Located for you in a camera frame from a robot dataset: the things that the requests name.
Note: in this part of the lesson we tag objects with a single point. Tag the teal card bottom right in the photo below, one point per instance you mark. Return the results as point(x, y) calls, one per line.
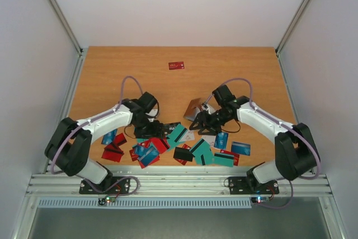
point(223, 159)

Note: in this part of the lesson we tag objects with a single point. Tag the red card black stripe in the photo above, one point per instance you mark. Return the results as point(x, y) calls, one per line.
point(160, 144)
point(112, 153)

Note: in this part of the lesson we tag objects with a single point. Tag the teal card upper left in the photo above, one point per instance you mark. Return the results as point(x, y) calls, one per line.
point(141, 140)

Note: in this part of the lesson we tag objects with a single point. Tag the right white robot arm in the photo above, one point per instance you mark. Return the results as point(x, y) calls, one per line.
point(295, 149)

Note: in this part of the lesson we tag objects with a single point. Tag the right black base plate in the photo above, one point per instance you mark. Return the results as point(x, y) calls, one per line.
point(239, 185)

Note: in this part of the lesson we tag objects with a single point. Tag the blue card lower pile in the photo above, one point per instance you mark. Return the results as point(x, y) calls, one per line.
point(146, 156)

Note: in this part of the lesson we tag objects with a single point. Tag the red card black stripe left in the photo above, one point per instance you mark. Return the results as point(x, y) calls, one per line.
point(112, 153)

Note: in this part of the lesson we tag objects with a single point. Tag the white card centre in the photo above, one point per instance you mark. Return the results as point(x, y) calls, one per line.
point(188, 136)

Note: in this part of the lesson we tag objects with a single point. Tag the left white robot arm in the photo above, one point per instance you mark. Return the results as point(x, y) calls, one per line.
point(69, 146)

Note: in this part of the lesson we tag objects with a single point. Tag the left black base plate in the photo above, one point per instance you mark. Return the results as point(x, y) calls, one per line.
point(123, 184)

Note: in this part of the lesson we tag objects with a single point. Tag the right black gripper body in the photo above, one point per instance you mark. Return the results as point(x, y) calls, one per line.
point(210, 118)

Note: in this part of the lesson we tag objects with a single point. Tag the white card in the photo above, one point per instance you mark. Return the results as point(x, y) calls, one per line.
point(188, 136)
point(210, 139)

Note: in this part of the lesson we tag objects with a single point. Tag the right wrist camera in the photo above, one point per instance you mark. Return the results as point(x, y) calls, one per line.
point(206, 107)

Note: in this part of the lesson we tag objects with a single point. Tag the red card bottom right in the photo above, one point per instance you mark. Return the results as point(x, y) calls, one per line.
point(235, 155)

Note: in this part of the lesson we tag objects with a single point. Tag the slotted grey cable duct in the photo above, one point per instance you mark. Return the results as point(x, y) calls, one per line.
point(145, 203)

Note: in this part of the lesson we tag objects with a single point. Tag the red card black stripe centre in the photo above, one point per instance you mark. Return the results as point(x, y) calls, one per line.
point(160, 144)

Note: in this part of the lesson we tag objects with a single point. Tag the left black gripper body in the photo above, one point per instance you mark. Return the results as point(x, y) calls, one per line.
point(147, 130)

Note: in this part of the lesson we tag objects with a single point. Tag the brown leather card holder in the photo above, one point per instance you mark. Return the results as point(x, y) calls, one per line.
point(194, 107)

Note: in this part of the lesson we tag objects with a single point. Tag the teal card black stripe right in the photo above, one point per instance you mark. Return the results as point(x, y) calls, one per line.
point(202, 153)

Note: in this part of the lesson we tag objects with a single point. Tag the blue card far left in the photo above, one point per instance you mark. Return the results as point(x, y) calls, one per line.
point(109, 137)

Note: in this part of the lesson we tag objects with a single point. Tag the blue card far right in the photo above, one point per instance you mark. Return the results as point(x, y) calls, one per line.
point(241, 148)

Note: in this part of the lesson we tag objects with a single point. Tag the black vip card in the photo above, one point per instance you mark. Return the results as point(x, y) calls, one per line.
point(169, 127)

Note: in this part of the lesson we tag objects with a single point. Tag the teal card black stripe centre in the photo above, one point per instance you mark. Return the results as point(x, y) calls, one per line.
point(175, 136)

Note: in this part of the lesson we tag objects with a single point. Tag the red card upper left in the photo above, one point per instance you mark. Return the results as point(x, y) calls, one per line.
point(119, 140)

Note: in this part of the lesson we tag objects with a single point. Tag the white card right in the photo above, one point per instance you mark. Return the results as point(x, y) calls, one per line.
point(210, 139)

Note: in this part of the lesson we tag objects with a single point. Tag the black card bottom centre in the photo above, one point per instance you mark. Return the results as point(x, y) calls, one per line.
point(183, 154)

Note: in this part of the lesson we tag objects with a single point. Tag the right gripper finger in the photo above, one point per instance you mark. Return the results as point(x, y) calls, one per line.
point(209, 130)
point(199, 123)

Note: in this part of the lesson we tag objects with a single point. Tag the teal card black stripe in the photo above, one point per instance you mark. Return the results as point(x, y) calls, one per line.
point(175, 136)
point(202, 153)

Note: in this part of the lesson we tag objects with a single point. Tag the lone red card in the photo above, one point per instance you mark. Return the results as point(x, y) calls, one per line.
point(176, 65)

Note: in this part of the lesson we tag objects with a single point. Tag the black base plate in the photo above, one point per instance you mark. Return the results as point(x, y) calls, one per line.
point(123, 184)
point(239, 185)

